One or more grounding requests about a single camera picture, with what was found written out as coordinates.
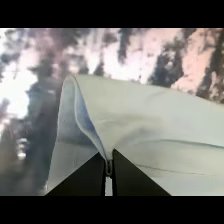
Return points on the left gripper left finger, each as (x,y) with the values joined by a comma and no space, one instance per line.
(85,180)

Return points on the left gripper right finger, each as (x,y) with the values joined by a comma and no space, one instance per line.
(133,176)

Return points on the light blue garment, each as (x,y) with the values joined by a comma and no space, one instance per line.
(150,113)

